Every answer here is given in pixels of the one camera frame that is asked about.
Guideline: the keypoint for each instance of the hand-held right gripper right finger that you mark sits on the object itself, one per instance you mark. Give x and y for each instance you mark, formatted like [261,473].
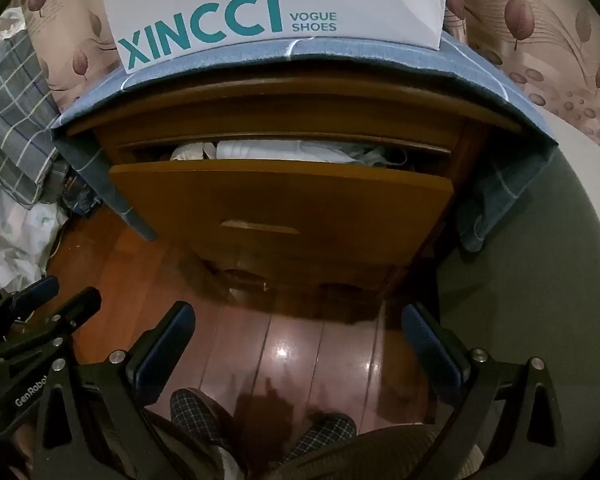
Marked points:
[430,355]

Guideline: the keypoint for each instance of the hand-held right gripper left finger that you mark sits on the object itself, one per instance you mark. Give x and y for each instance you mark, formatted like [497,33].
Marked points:
[162,347]

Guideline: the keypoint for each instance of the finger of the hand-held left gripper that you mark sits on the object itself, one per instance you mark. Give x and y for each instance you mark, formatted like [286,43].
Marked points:
[37,290]
[80,305]

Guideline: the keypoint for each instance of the light blue cloth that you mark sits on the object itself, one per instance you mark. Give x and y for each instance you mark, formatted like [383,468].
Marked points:
[375,157]

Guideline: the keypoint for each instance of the white ribbed cloth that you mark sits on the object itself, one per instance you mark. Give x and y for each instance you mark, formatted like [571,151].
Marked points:
[280,152]

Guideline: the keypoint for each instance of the white plastic bag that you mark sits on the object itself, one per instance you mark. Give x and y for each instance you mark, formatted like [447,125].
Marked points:
[10,245]

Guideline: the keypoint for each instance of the plaid slipper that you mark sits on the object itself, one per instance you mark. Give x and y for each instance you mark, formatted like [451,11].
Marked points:
[200,415]
[325,430]

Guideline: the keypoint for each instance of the blue packet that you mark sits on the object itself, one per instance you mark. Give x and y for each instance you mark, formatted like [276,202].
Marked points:
[77,197]

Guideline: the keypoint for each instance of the green bed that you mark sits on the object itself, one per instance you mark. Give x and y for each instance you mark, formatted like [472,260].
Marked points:
[530,285]

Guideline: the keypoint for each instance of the grey plaid bedding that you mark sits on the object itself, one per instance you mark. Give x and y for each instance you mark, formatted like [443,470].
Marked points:
[15,110]

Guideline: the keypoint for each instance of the blue plaid cloth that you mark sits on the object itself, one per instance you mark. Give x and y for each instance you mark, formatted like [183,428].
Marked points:
[500,185]

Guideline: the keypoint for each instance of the wooden nightstand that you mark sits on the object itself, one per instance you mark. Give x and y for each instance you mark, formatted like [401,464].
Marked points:
[280,105]

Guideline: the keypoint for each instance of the leaf-print curtain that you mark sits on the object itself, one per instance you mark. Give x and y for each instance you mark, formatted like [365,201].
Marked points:
[530,35]

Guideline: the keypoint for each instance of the white shoe box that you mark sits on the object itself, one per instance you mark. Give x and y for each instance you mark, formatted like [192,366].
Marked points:
[230,0]

